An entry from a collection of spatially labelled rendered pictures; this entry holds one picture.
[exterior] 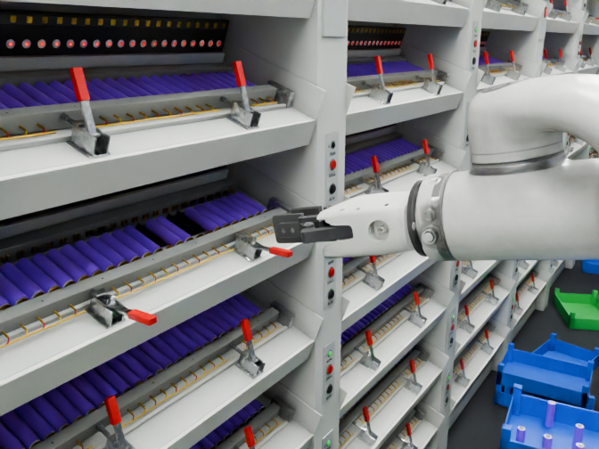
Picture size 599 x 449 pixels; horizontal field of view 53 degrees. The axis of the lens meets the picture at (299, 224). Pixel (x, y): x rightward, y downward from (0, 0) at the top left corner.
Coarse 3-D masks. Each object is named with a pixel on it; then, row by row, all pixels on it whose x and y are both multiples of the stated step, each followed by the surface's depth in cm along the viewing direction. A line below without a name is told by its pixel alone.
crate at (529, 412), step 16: (512, 400) 144; (528, 400) 146; (544, 400) 144; (512, 416) 147; (528, 416) 147; (544, 416) 145; (560, 416) 144; (576, 416) 142; (592, 416) 140; (512, 432) 141; (528, 432) 141; (544, 432) 141; (560, 432) 141; (592, 432) 141; (512, 448) 130; (528, 448) 128; (544, 448) 127; (560, 448) 135; (592, 448) 135
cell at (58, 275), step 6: (36, 258) 74; (42, 258) 74; (36, 264) 74; (42, 264) 74; (48, 264) 74; (54, 264) 75; (42, 270) 74; (48, 270) 73; (54, 270) 73; (60, 270) 74; (54, 276) 73; (60, 276) 73; (66, 276) 73; (60, 282) 72; (66, 282) 72
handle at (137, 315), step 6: (108, 300) 70; (114, 300) 71; (108, 306) 70; (114, 306) 70; (120, 306) 70; (120, 312) 69; (126, 312) 69; (132, 312) 68; (138, 312) 68; (144, 312) 68; (132, 318) 68; (138, 318) 67; (144, 318) 67; (150, 318) 67; (156, 318) 67; (150, 324) 67
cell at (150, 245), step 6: (126, 228) 86; (132, 228) 86; (132, 234) 85; (138, 234) 85; (138, 240) 85; (144, 240) 85; (150, 240) 85; (144, 246) 84; (150, 246) 84; (156, 246) 84
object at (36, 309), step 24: (264, 216) 100; (192, 240) 87; (216, 240) 90; (144, 264) 79; (168, 264) 83; (72, 288) 71; (96, 288) 73; (0, 312) 64; (24, 312) 65; (48, 312) 68; (24, 336) 64
